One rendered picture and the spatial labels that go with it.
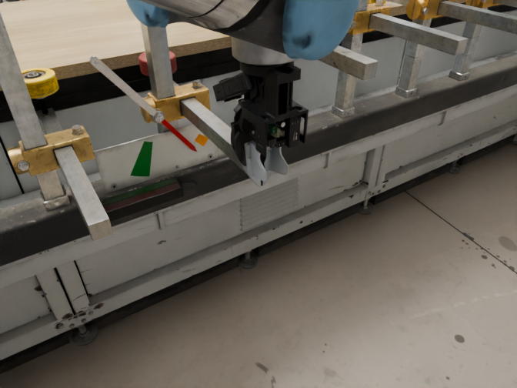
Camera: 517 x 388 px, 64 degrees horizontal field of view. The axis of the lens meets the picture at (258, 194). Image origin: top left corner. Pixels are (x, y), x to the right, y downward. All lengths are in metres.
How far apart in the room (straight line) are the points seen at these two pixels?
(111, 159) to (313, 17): 0.63
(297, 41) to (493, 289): 1.58
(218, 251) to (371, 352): 0.61
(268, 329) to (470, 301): 0.74
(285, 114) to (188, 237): 0.93
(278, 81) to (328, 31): 0.20
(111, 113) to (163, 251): 0.53
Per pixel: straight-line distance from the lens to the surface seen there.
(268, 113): 0.55
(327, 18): 0.32
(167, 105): 0.86
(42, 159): 0.84
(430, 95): 1.39
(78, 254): 1.02
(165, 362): 1.44
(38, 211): 0.91
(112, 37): 1.17
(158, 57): 0.83
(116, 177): 0.89
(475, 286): 1.79
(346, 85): 1.13
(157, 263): 1.44
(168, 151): 0.90
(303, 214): 1.64
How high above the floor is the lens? 1.21
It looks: 37 degrees down
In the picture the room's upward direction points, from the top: straight up
